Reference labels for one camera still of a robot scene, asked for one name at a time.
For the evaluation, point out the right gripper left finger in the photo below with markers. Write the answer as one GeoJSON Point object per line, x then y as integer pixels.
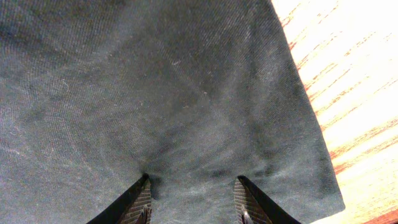
{"type": "Point", "coordinates": [134, 206]}

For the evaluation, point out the black t-shirt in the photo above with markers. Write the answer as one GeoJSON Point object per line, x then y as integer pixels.
{"type": "Point", "coordinates": [194, 93]}

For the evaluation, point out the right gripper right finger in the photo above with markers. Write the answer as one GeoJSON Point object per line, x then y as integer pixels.
{"type": "Point", "coordinates": [253, 206]}

